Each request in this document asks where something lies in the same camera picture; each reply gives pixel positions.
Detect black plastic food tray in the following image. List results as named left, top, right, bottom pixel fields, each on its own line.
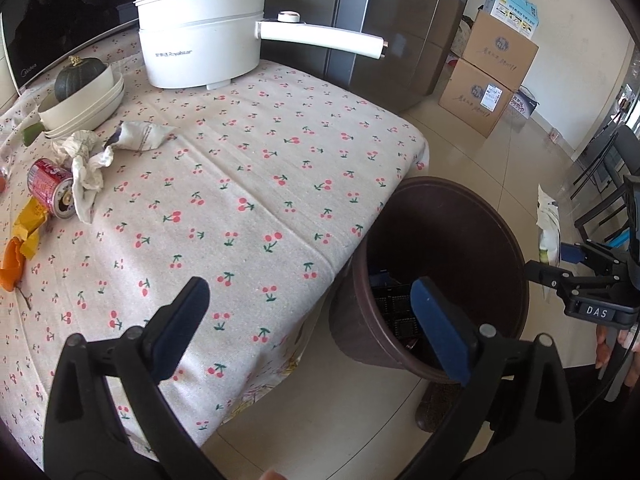
left=369, top=271, right=425, bottom=356

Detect upper cardboard box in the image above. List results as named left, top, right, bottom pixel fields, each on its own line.
left=462, top=11, right=538, bottom=91

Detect red drink can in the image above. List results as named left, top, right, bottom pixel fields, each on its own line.
left=27, top=158, right=75, bottom=219

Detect white paper tissue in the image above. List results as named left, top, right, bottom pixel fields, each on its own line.
left=51, top=130, right=114, bottom=224

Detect blue box on cardboard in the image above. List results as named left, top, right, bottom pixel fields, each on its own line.
left=483, top=0, right=539, bottom=39

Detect person right hand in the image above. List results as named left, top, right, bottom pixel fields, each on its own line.
left=596, top=324, right=639, bottom=389

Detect white electric cooking pot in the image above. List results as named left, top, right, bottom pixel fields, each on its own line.
left=134, top=0, right=387, bottom=90

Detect brown fuzzy slipper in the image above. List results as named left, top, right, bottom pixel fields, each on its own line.
left=414, top=382, right=464, bottom=434

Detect lower cardboard box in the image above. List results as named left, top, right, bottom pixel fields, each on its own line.
left=438, top=58, right=513, bottom=138

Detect white stacked bowls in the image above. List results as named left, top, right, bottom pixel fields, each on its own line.
left=37, top=66, right=125, bottom=139

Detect dark brown trash bin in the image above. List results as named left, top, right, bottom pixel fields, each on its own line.
left=329, top=177, right=529, bottom=384

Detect yellow snack wrapper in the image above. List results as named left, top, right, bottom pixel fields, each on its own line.
left=12, top=197, right=49, bottom=259

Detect green avocado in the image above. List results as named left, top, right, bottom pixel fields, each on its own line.
left=23, top=122, right=44, bottom=146

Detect orange peel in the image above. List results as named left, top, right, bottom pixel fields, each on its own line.
left=0, top=237, right=26, bottom=292

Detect dark green pumpkin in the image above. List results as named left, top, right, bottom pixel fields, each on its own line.
left=53, top=55, right=107, bottom=102

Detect black microwave oven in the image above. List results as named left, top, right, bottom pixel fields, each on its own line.
left=1, top=0, right=138, bottom=89

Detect cherry print tablecloth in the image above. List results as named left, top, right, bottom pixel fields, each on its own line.
left=1, top=32, right=428, bottom=462

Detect white wrapper bag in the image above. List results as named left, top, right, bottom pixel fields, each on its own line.
left=104, top=122, right=175, bottom=152

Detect grey refrigerator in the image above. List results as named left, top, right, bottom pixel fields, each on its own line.
left=262, top=0, right=468, bottom=112

